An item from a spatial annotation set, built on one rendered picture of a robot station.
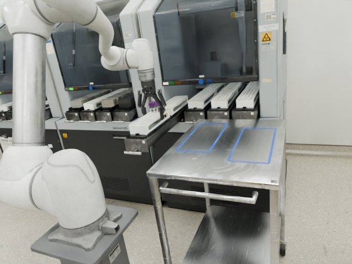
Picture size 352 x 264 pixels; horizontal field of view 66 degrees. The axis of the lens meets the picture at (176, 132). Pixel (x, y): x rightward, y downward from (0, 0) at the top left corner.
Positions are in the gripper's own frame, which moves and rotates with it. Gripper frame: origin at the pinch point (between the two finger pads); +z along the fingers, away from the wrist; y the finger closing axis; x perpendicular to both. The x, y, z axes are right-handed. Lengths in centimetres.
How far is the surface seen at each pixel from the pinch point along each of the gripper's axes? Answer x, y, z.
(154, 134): -14.1, 6.7, 5.5
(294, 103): 143, 72, 36
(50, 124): 24, -112, 15
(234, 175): -52, 56, 4
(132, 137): -21.6, -1.8, 4.4
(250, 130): -11, 55, 4
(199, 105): 27.1, 18.5, 2.0
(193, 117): 23.5, 14.8, 9.1
